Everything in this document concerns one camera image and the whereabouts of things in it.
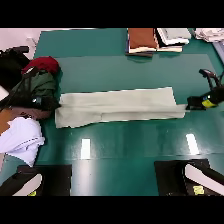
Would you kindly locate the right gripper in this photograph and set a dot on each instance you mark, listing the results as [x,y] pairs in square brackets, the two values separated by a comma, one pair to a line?
[197,101]

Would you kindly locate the pale beige shirt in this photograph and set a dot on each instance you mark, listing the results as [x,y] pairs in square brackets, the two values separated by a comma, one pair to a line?
[120,105]

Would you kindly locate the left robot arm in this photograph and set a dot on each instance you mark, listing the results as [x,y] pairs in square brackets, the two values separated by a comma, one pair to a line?
[20,87]

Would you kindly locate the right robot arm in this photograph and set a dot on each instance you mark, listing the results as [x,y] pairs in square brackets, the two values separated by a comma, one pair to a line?
[203,176]

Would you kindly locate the white folded garment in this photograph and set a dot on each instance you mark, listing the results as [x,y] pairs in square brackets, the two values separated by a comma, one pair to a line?
[173,35]
[210,34]

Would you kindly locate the black folded garment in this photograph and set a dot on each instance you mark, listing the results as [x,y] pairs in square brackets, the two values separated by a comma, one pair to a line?
[160,41]

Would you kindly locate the brown folded garment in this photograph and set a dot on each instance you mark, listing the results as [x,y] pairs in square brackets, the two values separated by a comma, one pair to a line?
[142,38]

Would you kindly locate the dark green garment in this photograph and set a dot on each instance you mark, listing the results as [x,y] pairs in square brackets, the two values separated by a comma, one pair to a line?
[45,85]

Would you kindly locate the red garment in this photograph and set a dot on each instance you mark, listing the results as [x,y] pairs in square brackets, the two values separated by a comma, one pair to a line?
[43,63]

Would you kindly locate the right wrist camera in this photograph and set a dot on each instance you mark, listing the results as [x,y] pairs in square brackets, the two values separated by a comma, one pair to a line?
[207,74]

